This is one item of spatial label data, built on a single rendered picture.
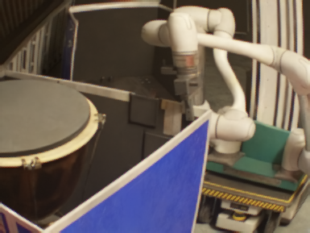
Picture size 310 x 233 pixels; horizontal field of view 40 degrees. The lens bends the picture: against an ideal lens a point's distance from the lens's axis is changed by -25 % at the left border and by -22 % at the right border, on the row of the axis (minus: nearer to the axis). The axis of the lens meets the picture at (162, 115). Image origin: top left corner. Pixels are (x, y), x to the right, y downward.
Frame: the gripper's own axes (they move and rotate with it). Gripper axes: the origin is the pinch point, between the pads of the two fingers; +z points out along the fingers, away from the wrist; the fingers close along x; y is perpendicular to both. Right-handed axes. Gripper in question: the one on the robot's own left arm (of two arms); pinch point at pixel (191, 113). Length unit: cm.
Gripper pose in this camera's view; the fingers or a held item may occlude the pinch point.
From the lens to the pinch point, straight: 187.7
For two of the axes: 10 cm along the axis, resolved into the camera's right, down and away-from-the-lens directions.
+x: 4.3, -2.9, 8.5
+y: 9.0, 0.4, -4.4
